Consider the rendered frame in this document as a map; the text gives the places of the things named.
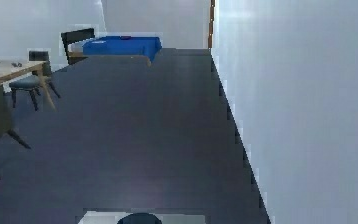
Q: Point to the table with blue cloth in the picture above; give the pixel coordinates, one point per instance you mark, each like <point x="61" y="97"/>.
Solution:
<point x="127" y="46"/>

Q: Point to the dark blue round object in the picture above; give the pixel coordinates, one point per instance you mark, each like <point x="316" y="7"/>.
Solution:
<point x="139" y="219"/>

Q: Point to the black wooden chair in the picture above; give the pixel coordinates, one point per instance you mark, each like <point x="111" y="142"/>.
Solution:
<point x="74" y="41"/>

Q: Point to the small dark objects cluster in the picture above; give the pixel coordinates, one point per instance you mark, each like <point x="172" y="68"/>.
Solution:
<point x="16" y="64"/>

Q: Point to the brown door frame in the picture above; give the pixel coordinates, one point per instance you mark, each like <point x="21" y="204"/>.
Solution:
<point x="211" y="23"/>

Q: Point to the light wooden table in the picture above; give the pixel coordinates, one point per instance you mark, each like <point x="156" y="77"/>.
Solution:
<point x="10" y="70"/>

